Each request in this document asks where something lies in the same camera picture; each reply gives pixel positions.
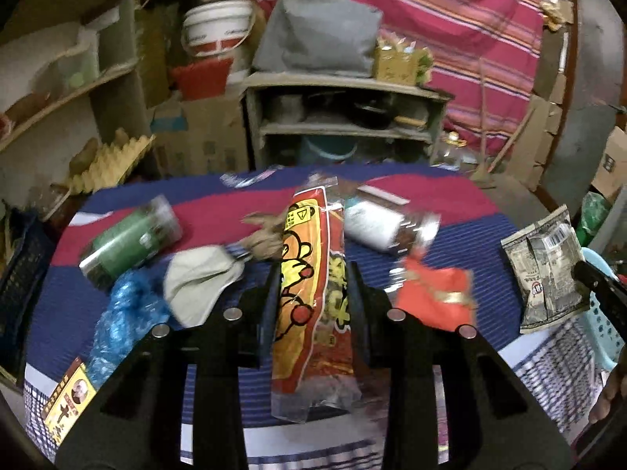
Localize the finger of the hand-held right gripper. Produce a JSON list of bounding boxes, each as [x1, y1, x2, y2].
[[573, 260, 627, 326]]

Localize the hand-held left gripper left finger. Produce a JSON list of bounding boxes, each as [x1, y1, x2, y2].
[[54, 267, 282, 470]]

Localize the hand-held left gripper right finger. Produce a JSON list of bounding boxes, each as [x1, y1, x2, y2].
[[345, 262, 574, 470]]

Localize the red yellow snack packet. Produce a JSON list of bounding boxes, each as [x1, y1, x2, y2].
[[270, 185, 363, 424]]

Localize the light blue plastic basket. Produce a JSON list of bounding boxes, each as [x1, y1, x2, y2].
[[578, 247, 623, 373]]

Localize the grey snack packet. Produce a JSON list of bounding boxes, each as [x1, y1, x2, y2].
[[500, 206, 591, 334]]

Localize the brown paper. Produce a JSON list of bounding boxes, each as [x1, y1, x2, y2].
[[240, 210, 287, 260]]

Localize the white face mask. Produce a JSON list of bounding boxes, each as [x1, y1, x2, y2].
[[163, 246, 246, 326]]

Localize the blue plastic bag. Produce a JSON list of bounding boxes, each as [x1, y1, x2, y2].
[[87, 270, 172, 387]]

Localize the person's right hand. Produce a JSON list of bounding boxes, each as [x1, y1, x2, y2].
[[588, 369, 627, 427]]

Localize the green plastic bottle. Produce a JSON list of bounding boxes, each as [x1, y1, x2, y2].
[[575, 191, 613, 248]]

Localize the white label clear jar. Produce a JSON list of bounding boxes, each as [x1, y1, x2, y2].
[[343, 196, 442, 255]]

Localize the cardboard box black print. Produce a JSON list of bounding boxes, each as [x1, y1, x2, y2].
[[590, 127, 627, 201]]

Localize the flat clear plastic wrapper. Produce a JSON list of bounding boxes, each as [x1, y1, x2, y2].
[[220, 169, 280, 189]]

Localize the green label clear jar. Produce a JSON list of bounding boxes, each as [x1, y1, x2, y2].
[[78, 195, 183, 291]]

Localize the teal plastic basin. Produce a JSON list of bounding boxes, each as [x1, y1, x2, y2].
[[299, 134, 361, 162]]

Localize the cardboard sheets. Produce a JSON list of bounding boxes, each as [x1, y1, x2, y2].
[[514, 0, 574, 192]]

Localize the black wok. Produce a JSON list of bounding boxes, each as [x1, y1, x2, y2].
[[343, 98, 427, 130]]

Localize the brown cardboard box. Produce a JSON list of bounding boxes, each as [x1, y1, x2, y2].
[[149, 95, 250, 177]]

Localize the wooden framed door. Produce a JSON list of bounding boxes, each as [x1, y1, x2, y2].
[[556, 0, 627, 192]]

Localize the yellow printed box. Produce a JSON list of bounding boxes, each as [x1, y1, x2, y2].
[[43, 356, 99, 448]]

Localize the wooden stick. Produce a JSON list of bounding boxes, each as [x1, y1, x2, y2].
[[477, 59, 491, 157]]

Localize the small steel pot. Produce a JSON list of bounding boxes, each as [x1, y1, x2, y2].
[[274, 93, 307, 123]]

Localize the cardboard egg carton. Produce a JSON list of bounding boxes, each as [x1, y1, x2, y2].
[[69, 134, 155, 194]]

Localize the low wooden cabinet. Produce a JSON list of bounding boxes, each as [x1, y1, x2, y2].
[[242, 72, 451, 170]]

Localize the dark blue plastic crate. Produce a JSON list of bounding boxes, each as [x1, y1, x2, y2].
[[0, 208, 54, 373]]

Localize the bamboo utensil holder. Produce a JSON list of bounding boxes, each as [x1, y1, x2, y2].
[[373, 39, 423, 86]]

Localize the green leafy vegetable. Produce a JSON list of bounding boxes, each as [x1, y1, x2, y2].
[[416, 49, 434, 84]]

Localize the red plastic basin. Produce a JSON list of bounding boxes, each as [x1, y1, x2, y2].
[[169, 58, 235, 99]]

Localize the grey cushion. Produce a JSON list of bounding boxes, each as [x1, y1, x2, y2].
[[252, 0, 383, 79]]

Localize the wooden shelf unit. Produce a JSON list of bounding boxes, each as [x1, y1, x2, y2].
[[0, 0, 162, 197]]

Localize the pink striped hanging cloth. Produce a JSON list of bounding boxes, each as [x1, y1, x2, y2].
[[240, 0, 547, 157]]

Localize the white plastic bucket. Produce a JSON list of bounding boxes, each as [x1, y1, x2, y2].
[[181, 0, 256, 54]]

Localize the translucent plastic container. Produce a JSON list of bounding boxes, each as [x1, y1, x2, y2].
[[54, 51, 101, 91]]

